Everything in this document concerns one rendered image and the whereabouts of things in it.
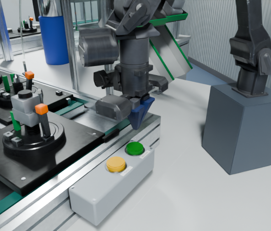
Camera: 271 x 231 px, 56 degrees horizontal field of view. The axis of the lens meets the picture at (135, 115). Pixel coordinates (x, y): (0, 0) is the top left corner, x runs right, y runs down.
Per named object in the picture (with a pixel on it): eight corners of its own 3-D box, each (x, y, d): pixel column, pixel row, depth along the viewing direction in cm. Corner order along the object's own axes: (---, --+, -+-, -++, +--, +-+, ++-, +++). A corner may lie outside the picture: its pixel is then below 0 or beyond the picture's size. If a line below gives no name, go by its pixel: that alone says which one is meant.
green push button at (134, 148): (146, 151, 61) (146, 145, 60) (137, 160, 58) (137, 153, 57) (132, 146, 63) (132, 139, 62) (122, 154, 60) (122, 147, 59)
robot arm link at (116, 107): (170, 52, 55) (146, 48, 58) (116, 77, 42) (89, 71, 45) (169, 88, 59) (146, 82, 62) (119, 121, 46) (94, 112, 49)
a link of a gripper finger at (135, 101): (158, 86, 56) (143, 83, 58) (134, 101, 49) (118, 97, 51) (158, 94, 57) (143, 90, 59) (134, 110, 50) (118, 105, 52)
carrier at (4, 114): (73, 99, 88) (69, 63, 82) (8, 129, 70) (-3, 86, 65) (30, 85, 100) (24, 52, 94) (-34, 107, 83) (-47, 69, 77)
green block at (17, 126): (21, 129, 63) (17, 111, 60) (17, 131, 62) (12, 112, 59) (18, 128, 63) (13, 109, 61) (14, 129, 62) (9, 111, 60)
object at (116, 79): (135, 61, 53) (111, 56, 57) (112, 69, 48) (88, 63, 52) (135, 88, 56) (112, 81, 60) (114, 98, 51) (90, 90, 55)
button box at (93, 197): (154, 167, 63) (155, 147, 61) (96, 227, 48) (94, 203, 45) (131, 158, 67) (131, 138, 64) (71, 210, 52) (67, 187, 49)
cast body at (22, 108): (47, 119, 60) (42, 91, 56) (31, 127, 56) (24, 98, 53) (25, 110, 64) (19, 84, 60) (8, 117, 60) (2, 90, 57)
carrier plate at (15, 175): (105, 140, 66) (105, 132, 65) (22, 197, 48) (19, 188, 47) (46, 114, 78) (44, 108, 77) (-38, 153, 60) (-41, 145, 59)
